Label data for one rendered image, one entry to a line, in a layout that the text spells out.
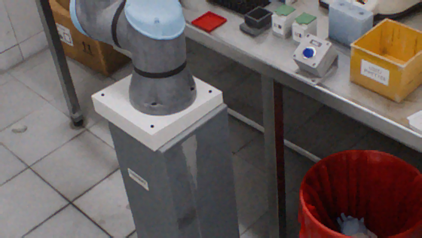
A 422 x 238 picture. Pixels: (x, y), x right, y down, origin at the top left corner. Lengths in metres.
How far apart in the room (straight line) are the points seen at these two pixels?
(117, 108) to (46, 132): 1.49
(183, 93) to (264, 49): 0.32
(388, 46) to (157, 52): 0.56
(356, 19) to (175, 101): 0.47
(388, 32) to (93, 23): 0.67
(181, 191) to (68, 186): 1.18
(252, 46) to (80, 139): 1.34
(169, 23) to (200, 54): 1.40
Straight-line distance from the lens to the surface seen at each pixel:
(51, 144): 2.83
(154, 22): 1.29
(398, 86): 1.44
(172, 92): 1.37
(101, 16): 1.38
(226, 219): 1.69
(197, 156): 1.46
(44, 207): 2.57
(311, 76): 1.52
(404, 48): 1.55
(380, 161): 1.98
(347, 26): 1.58
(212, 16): 1.76
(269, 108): 1.70
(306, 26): 1.59
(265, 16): 1.68
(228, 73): 2.57
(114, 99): 1.45
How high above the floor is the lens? 1.80
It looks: 40 degrees down
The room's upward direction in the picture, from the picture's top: 9 degrees counter-clockwise
